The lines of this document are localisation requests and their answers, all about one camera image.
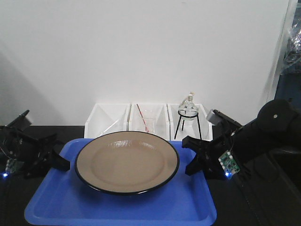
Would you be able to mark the clear glass beaker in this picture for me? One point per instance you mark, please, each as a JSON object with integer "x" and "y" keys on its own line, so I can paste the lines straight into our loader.
{"x": 149, "y": 116}

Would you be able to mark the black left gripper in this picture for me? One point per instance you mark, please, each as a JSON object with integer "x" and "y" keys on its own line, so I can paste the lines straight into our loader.
{"x": 26, "y": 150}

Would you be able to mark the right white storage bin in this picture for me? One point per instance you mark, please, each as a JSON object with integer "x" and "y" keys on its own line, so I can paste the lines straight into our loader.
{"x": 190, "y": 127}

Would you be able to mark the white storage bin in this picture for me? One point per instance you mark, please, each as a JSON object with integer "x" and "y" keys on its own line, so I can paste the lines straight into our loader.
{"x": 190, "y": 127}
{"x": 162, "y": 125}
{"x": 103, "y": 115}

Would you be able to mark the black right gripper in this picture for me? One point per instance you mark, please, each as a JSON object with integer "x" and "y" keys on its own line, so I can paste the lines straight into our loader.
{"x": 208, "y": 160}

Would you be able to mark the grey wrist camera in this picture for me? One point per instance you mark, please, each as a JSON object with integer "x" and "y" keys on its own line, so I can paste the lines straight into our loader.
{"x": 21, "y": 122}
{"x": 216, "y": 116}

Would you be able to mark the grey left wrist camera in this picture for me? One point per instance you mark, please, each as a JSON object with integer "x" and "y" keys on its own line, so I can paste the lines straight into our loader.
{"x": 21, "y": 122}

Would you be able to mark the beige plate with black rim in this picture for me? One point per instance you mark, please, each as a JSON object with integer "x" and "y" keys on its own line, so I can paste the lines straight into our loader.
{"x": 127, "y": 163}

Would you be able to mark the clear glass rod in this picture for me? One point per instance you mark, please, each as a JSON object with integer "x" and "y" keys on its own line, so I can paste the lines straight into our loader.
{"x": 114, "y": 127}

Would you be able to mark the blue plastic crate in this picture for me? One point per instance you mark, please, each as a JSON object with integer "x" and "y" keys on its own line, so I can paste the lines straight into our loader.
{"x": 289, "y": 88}

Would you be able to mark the green circuit board left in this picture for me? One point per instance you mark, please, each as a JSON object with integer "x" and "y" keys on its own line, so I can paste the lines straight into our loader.
{"x": 10, "y": 168}

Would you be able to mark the blue plastic tray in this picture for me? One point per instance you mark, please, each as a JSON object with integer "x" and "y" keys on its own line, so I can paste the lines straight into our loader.
{"x": 62, "y": 199}

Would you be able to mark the middle white storage bin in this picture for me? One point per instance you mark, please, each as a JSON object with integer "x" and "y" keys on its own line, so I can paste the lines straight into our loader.
{"x": 162, "y": 125}

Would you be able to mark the green circuit board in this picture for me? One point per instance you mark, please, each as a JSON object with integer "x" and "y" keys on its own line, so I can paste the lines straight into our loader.
{"x": 10, "y": 168}
{"x": 228, "y": 164}

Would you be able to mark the left white storage bin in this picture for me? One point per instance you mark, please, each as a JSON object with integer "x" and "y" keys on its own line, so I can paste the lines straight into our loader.
{"x": 103, "y": 115}

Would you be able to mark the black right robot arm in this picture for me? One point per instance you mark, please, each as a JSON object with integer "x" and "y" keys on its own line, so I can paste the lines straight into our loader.
{"x": 277, "y": 124}

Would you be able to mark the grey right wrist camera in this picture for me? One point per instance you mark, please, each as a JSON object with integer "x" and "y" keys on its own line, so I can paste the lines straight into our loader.
{"x": 216, "y": 116}

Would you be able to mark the round glass flask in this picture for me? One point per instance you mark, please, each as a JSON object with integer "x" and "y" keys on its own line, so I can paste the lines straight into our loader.
{"x": 187, "y": 108}

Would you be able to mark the green circuit board right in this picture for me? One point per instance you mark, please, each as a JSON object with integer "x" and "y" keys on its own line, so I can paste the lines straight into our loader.
{"x": 228, "y": 164}

